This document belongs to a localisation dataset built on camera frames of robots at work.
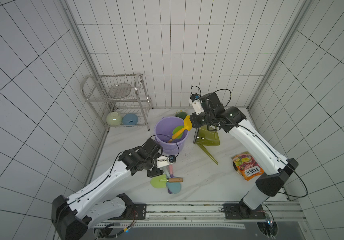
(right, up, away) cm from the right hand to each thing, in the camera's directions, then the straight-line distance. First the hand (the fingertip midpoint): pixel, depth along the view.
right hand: (185, 118), depth 73 cm
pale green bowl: (-47, 0, +28) cm, 55 cm away
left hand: (-15, -25, +2) cm, 29 cm away
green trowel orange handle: (-4, -7, +19) cm, 21 cm away
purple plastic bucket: (-12, -7, +17) cm, 22 cm away
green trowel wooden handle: (-13, -35, +8) cm, 38 cm away
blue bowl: (-37, 0, +30) cm, 48 cm away
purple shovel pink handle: (-7, -28, +12) cm, 32 cm away
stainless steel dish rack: (-55, +18, +20) cm, 61 cm away
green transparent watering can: (+16, -13, +32) cm, 38 cm away
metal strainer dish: (-41, +18, +21) cm, 49 cm away
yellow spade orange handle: (+2, -4, +3) cm, 5 cm away
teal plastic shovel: (-5, -38, +7) cm, 39 cm away
